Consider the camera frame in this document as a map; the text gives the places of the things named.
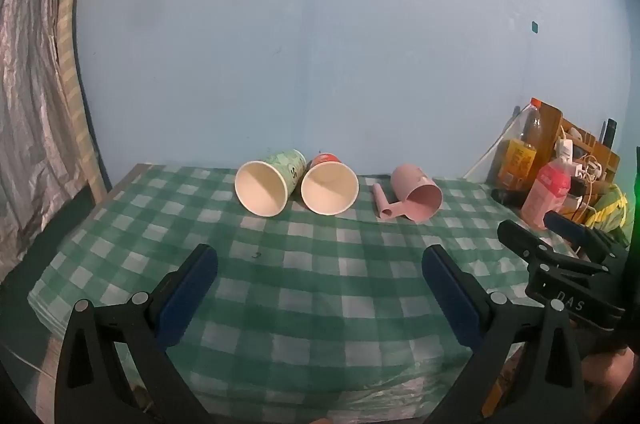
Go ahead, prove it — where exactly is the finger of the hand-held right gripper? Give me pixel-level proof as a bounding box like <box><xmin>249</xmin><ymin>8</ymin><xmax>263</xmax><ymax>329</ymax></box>
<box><xmin>543</xmin><ymin>210</ymin><xmax>627</xmax><ymax>264</ymax></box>
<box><xmin>497</xmin><ymin>219</ymin><xmax>557</xmax><ymax>269</ymax></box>

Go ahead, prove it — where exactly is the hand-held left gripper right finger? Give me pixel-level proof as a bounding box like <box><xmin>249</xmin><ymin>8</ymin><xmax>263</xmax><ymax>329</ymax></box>
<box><xmin>421</xmin><ymin>244</ymin><xmax>586</xmax><ymax>424</ymax></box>

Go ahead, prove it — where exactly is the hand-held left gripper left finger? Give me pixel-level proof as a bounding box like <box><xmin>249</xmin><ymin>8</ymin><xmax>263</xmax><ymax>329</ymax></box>
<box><xmin>54</xmin><ymin>244</ymin><xmax>219</xmax><ymax>424</ymax></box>

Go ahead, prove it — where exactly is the pink plastic cup with handle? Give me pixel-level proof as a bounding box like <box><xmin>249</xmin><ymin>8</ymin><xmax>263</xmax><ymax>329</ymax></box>
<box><xmin>372</xmin><ymin>162</ymin><xmax>444</xmax><ymax>224</ymax></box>

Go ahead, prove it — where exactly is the green patterned paper cup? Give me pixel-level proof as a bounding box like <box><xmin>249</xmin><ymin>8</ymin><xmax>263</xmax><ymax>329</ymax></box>
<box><xmin>234</xmin><ymin>148</ymin><xmax>307</xmax><ymax>218</ymax></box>

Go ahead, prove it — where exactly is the red paper cup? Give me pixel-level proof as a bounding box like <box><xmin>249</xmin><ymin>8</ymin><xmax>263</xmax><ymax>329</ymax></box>
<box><xmin>300</xmin><ymin>152</ymin><xmax>360</xmax><ymax>216</ymax></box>

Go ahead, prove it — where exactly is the person's right forearm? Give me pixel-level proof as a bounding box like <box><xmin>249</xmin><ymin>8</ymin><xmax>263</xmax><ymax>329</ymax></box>
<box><xmin>585</xmin><ymin>348</ymin><xmax>639</xmax><ymax>408</ymax></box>

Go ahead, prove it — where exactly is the pink drink bottle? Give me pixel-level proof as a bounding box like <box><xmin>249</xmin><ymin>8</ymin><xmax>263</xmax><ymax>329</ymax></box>
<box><xmin>520</xmin><ymin>159</ymin><xmax>572</xmax><ymax>230</ymax></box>

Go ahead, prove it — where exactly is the yellow green cloth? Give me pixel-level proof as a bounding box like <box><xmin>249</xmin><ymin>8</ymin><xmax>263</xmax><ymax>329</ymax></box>
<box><xmin>584</xmin><ymin>183</ymin><xmax>635</xmax><ymax>236</ymax></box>

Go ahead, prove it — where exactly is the white charger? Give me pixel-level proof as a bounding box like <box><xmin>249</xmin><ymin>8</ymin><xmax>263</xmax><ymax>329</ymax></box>
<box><xmin>555</xmin><ymin>138</ymin><xmax>575</xmax><ymax>166</ymax></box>

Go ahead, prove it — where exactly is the orange drink bottle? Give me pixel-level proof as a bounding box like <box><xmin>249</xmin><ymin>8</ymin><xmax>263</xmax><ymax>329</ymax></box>
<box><xmin>492</xmin><ymin>98</ymin><xmax>544</xmax><ymax>193</ymax></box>

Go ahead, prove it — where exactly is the wooden box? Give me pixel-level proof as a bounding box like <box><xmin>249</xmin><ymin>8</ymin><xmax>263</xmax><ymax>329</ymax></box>
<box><xmin>537</xmin><ymin>102</ymin><xmax>621</xmax><ymax>186</ymax></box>

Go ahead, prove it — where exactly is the green white checked tablecloth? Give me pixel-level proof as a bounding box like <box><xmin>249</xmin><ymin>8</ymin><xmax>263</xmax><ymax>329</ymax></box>
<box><xmin>27</xmin><ymin>162</ymin><xmax>596</xmax><ymax>423</ymax></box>

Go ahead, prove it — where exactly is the silver grey curtain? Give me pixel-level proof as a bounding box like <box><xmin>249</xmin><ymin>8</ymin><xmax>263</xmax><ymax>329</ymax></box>
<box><xmin>0</xmin><ymin>0</ymin><xmax>101</xmax><ymax>285</ymax></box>

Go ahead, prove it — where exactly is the patterned fabric strip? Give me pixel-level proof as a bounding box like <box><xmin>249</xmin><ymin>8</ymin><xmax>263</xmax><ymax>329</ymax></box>
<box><xmin>55</xmin><ymin>0</ymin><xmax>109</xmax><ymax>201</ymax></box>

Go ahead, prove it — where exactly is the tangled white cable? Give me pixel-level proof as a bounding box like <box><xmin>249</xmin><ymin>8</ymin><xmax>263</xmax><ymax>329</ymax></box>
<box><xmin>574</xmin><ymin>153</ymin><xmax>607</xmax><ymax>181</ymax></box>

